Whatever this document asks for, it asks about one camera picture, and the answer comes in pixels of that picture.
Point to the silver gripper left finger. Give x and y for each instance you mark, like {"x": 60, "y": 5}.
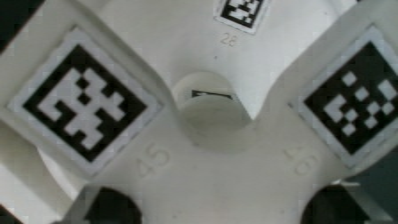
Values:
{"x": 101, "y": 207}

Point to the white cross-shaped table base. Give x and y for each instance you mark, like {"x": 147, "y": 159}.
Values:
{"x": 92, "y": 131}

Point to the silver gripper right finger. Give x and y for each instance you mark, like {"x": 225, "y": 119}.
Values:
{"x": 346, "y": 204}

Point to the white round table top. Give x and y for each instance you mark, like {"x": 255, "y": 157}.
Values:
{"x": 232, "y": 37}

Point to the white cylindrical table leg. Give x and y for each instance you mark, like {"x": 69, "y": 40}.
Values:
{"x": 211, "y": 112}

